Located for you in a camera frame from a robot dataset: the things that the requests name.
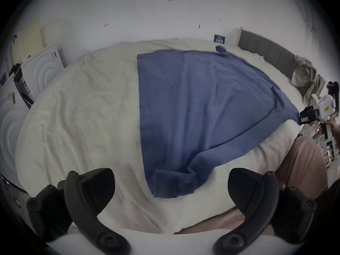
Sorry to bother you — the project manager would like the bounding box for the white washing machine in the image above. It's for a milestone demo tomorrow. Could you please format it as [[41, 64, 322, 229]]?
[[0, 76, 30, 192], [14, 44, 67, 110]]

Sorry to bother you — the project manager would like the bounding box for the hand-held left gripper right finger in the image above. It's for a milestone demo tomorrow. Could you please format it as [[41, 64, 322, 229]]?
[[213, 168, 318, 255]]

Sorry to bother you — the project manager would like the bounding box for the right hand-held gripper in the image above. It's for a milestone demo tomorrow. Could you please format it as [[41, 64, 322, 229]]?
[[299, 93, 338, 140]]

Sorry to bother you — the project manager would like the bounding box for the plaid beige pillow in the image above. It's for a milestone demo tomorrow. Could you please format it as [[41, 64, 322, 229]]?
[[291, 55, 326, 103]]

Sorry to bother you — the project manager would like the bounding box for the bed with beige sheet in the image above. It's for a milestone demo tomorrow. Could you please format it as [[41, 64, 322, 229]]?
[[15, 38, 306, 235]]

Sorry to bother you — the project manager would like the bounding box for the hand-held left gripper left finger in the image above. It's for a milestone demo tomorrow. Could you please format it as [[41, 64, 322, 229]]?
[[26, 168, 131, 255]]

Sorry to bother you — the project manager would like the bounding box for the dark blue shirt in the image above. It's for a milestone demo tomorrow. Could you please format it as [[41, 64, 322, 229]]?
[[137, 46, 302, 199]]

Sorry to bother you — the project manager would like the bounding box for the grey padded headboard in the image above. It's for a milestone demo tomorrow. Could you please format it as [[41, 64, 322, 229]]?
[[237, 28, 297, 80]]

